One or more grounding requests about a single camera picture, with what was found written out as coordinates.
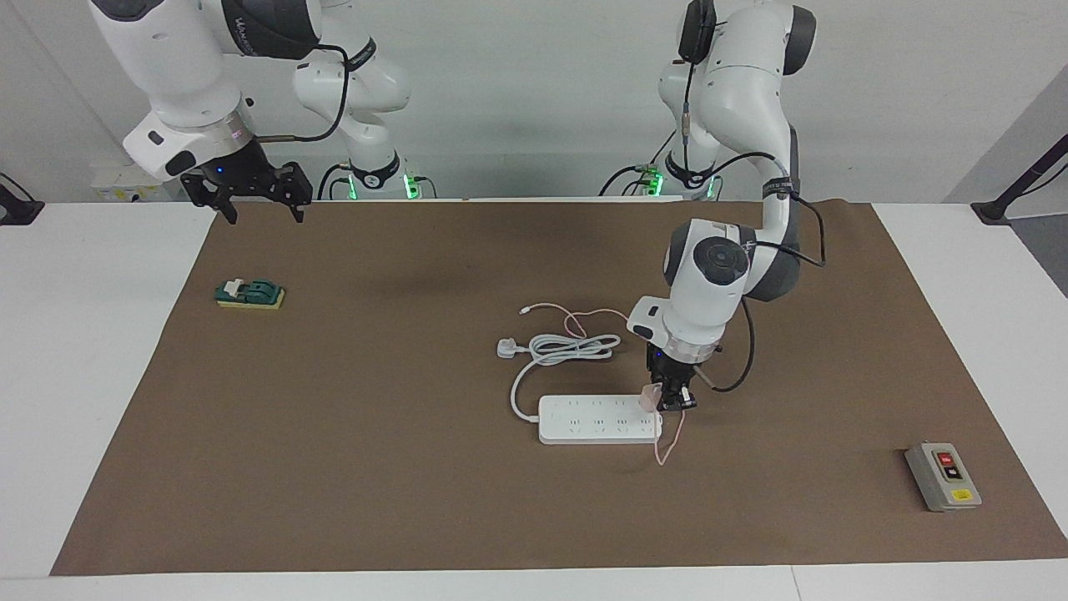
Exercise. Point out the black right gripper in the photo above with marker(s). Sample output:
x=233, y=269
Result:
x=238, y=171

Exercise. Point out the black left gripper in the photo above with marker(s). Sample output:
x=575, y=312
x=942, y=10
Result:
x=667, y=371

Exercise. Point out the pink charger adapter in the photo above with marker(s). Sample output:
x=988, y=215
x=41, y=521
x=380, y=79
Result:
x=649, y=397

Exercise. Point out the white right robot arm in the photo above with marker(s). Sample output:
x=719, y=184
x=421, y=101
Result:
x=175, y=67

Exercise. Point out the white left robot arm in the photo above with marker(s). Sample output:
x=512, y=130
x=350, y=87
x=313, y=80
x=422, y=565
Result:
x=743, y=100

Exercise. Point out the white power strip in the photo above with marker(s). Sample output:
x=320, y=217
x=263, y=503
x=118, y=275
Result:
x=601, y=426

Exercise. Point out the black clamp stand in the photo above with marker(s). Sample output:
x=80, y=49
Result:
x=17, y=213
x=993, y=213

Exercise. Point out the brown table mat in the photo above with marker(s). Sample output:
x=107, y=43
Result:
x=375, y=501

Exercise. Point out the green knife switch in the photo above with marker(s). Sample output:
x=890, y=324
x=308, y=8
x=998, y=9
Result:
x=250, y=294

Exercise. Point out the white wall socket box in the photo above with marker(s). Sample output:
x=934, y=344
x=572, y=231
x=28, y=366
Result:
x=117, y=190

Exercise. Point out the grey on-off switch box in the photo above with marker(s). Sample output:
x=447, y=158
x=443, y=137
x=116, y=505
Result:
x=943, y=480

